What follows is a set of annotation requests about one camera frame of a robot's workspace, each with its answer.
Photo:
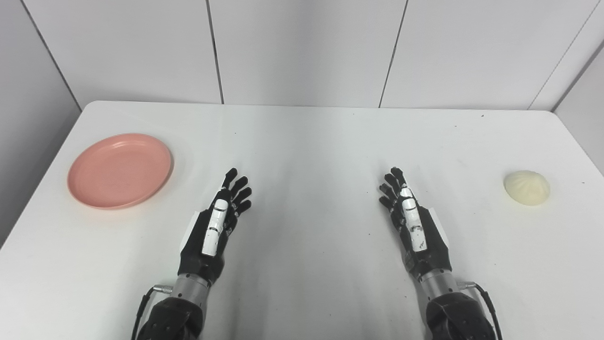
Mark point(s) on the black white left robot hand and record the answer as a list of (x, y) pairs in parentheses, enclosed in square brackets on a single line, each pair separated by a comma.
[(207, 236)]

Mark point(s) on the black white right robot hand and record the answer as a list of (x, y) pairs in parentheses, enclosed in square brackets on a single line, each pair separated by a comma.
[(427, 245)]

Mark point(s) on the pink round plate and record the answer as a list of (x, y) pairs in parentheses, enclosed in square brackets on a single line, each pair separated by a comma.
[(120, 171)]

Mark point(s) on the cream steamed bun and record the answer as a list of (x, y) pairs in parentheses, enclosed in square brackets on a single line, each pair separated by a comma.
[(526, 188)]

